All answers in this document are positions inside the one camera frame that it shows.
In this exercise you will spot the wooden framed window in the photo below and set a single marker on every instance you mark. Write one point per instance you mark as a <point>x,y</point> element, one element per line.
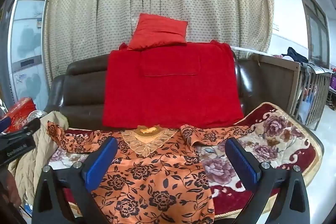
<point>315,27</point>

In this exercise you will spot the brown leather sofa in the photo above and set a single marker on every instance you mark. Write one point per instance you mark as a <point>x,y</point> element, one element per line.
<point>78,98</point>

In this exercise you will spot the black bag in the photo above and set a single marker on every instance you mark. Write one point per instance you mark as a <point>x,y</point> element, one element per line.
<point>296,54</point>

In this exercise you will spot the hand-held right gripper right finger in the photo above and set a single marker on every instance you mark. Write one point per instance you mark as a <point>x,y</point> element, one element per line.
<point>242,163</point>

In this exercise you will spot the silver round object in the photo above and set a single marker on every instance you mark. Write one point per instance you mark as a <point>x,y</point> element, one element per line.
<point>36,115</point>

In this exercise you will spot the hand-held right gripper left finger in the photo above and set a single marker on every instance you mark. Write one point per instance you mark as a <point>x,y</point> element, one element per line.
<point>101,161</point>

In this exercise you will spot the orange black floral shirt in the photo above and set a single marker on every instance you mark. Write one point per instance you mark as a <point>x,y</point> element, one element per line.
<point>157,174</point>

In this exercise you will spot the wooden crib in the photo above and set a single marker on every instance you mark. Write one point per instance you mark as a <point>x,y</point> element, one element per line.
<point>278,82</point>

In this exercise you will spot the white standing air conditioner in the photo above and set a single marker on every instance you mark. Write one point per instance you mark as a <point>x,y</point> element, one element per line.
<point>27,50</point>

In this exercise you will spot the red cloth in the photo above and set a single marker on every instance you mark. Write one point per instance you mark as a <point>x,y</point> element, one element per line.
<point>170,92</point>

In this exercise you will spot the red gift box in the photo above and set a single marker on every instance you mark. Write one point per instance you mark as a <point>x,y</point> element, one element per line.
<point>22,113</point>

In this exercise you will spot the floral plush blanket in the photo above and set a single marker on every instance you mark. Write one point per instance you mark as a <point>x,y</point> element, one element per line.
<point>275,134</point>

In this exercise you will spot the red pillow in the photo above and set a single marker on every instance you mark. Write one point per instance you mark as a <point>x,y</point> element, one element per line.
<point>157,32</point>

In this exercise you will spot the beige quilted jacket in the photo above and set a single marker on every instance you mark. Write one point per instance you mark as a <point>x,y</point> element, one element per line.
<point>29,166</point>

